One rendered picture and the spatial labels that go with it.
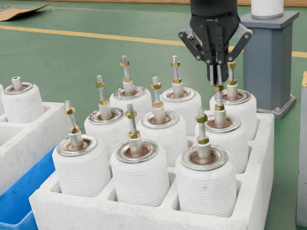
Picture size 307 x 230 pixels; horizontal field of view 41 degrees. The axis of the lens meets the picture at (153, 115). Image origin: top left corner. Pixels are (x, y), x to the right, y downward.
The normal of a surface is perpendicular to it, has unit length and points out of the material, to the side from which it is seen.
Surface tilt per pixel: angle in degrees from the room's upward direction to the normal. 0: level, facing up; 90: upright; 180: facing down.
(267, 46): 90
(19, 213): 88
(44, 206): 90
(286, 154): 0
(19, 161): 90
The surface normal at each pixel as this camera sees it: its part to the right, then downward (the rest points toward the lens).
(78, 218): -0.35, 0.45
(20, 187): 0.92, 0.04
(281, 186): -0.12, -0.89
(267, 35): -0.60, 0.41
